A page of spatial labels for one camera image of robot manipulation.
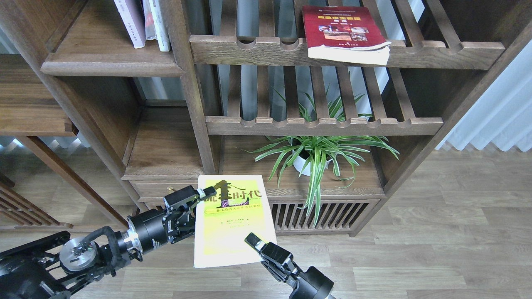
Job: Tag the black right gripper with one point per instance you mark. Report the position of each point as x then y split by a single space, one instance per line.
312 284

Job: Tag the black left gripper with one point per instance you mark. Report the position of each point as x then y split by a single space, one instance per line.
152 229

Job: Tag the yellow green book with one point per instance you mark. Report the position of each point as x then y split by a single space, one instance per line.
223 221

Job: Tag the white lavender book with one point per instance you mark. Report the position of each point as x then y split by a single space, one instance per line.
132 14

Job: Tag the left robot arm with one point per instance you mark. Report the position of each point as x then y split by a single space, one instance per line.
57 266

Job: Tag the white plant pot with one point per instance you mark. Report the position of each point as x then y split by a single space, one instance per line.
303 156

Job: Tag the green spider plant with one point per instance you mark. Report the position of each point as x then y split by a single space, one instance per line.
344 152

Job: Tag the wooden side furniture left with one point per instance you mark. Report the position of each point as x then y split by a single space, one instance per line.
28 113

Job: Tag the upright white book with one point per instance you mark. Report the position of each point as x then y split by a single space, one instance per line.
154 25

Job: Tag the dark wooden bookshelf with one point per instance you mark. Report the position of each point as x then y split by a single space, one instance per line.
239 71

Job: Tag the red paperback book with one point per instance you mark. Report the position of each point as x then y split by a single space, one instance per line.
344 34

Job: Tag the white pleated curtain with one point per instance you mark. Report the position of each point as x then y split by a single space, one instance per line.
503 115

